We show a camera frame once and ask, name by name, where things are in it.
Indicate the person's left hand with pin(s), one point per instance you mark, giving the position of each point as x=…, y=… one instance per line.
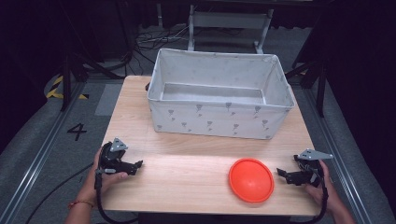
x=93, y=183

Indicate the metal floor rail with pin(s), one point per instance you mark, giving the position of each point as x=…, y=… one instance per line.
x=37, y=158
x=336, y=146

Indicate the black tripod stand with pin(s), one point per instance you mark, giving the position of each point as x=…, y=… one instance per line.
x=320, y=90
x=66, y=81

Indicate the person's right hand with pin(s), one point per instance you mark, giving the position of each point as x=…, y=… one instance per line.
x=327, y=189

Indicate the grey metal stand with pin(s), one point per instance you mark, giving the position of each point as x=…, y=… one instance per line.
x=229, y=20

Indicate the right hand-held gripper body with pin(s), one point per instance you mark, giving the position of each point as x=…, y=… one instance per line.
x=309, y=174

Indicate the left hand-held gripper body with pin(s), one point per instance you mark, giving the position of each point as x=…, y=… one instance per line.
x=109, y=157

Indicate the orange round plate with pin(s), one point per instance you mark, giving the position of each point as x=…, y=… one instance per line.
x=251, y=180

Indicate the white fabric storage box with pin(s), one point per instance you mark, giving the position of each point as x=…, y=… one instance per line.
x=218, y=121

